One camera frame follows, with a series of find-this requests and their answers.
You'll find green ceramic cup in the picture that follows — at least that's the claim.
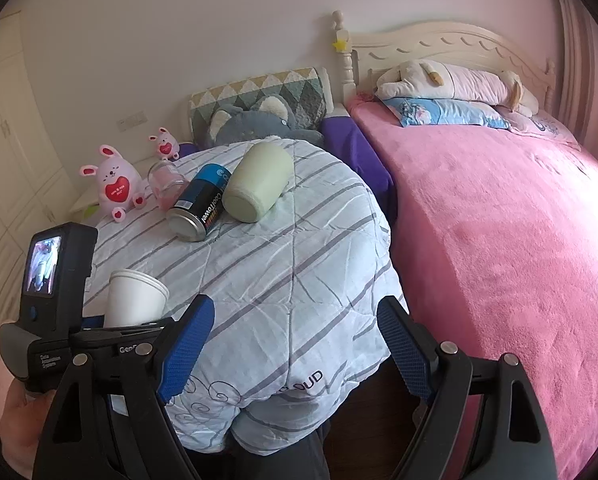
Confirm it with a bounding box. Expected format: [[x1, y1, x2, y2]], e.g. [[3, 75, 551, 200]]
[[222, 142, 293, 223]]

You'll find pink curtain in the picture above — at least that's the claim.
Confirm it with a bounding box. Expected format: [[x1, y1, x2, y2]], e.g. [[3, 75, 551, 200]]
[[558, 0, 598, 160]]

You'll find white dog plush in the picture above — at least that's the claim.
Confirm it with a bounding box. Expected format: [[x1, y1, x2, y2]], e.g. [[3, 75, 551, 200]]
[[375, 60, 540, 117]]

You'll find large pink bunny plush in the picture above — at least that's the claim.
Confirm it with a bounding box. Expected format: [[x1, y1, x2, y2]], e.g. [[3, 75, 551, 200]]
[[79, 144, 146, 223]]

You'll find left hand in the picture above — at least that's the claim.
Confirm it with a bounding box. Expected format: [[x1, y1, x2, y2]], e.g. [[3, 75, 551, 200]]
[[0, 379, 55, 479]]

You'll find green diamond pattern cushion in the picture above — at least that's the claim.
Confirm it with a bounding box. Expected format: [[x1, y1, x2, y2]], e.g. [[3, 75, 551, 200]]
[[188, 66, 334, 148]]

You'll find cream wardrobe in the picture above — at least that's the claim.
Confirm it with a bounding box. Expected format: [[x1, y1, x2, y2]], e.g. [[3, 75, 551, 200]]
[[0, 13, 77, 324]]

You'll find white wall socket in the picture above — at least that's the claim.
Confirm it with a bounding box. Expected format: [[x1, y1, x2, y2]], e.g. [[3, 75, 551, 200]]
[[116, 112, 147, 132]]

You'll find yellow star ornament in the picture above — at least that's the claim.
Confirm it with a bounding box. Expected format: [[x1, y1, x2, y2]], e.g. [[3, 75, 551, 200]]
[[333, 40, 347, 53]]

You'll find black blue metal can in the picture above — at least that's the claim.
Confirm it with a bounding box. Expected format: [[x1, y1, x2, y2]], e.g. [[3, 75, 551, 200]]
[[165, 164, 232, 242]]

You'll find blue striped quilt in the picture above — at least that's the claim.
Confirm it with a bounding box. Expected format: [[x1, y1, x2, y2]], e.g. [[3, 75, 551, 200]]
[[83, 140, 402, 455]]

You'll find blue cartoon pillow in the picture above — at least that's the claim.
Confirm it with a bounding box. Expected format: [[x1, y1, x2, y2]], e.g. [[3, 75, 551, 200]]
[[383, 98, 510, 129]]

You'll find pink glass jar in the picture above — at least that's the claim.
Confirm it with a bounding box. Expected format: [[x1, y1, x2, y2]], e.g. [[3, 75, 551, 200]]
[[147, 160, 188, 211]]

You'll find purple sheet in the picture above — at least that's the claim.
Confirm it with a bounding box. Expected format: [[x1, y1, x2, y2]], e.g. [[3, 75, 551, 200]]
[[321, 116, 398, 226]]

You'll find grey cat plush pillow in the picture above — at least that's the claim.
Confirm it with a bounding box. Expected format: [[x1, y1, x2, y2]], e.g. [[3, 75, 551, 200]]
[[203, 94, 324, 148]]

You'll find small pink bunny plush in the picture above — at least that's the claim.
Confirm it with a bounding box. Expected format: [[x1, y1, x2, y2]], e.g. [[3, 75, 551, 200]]
[[148, 127, 180, 160]]

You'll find cream wooden headboard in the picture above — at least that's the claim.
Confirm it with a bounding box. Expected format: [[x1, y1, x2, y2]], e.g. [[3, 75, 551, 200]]
[[333, 10, 556, 113]]

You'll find white paper cup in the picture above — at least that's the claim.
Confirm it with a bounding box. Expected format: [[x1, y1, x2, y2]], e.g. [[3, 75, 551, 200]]
[[104, 269, 170, 328]]

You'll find pink fleece blanket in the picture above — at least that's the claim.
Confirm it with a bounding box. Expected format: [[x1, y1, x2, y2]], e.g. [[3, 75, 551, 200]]
[[349, 99, 598, 479]]

